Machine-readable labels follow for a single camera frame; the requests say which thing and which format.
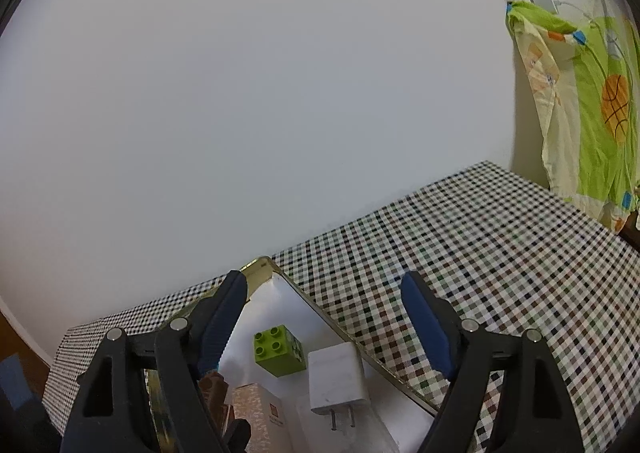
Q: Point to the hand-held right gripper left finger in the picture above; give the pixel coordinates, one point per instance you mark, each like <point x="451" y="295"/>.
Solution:
<point x="220" y="328"/>

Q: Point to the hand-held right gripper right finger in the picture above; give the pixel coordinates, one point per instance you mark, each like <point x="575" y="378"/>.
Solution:
<point x="430" y="328"/>

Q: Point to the green printed toy brick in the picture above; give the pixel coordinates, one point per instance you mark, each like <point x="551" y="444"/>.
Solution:
<point x="277" y="358"/>

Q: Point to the gold metal tin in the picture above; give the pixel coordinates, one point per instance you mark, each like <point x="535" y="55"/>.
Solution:
<point x="257" y="273"/>

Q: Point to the speckled white small box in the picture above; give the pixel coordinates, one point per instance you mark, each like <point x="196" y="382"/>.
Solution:
<point x="260" y="413"/>

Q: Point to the white charger plug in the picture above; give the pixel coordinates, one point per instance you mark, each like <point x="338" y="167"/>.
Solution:
<point x="335" y="378"/>

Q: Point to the white paper lining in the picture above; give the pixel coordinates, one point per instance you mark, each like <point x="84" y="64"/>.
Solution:
<point x="280" y="308"/>

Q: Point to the brown toy brick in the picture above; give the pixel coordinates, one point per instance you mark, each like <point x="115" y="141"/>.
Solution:
<point x="215" y="393"/>

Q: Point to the checkered tablecloth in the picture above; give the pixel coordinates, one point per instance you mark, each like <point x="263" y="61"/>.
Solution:
<point x="500" y="243"/>

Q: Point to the green printed cloth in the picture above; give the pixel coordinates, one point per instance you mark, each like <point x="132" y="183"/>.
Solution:
<point x="595" y="143"/>

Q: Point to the white wall adapter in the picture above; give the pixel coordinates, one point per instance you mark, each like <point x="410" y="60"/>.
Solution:
<point x="546" y="2"/>

